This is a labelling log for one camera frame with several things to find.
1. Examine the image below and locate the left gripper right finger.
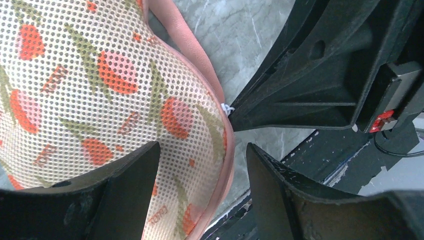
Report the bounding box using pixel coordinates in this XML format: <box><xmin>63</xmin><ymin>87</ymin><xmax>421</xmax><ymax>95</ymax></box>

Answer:
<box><xmin>246</xmin><ymin>143</ymin><xmax>424</xmax><ymax>240</ymax></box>

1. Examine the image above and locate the floral mesh laundry bag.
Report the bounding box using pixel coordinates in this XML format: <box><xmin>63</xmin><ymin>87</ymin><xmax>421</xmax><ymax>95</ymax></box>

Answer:
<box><xmin>0</xmin><ymin>0</ymin><xmax>234</xmax><ymax>240</ymax></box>

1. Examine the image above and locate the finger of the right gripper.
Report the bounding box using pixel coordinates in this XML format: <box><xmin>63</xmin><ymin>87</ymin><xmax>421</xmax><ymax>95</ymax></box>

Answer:
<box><xmin>228</xmin><ymin>0</ymin><xmax>422</xmax><ymax>133</ymax></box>

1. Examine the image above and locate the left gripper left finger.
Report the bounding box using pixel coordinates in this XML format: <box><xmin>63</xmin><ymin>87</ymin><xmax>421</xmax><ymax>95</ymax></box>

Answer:
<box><xmin>0</xmin><ymin>141</ymin><xmax>161</xmax><ymax>240</ymax></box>

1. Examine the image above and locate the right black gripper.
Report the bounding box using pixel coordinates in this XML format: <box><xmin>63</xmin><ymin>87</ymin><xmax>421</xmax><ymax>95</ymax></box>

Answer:
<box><xmin>351</xmin><ymin>0</ymin><xmax>424</xmax><ymax>135</ymax></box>

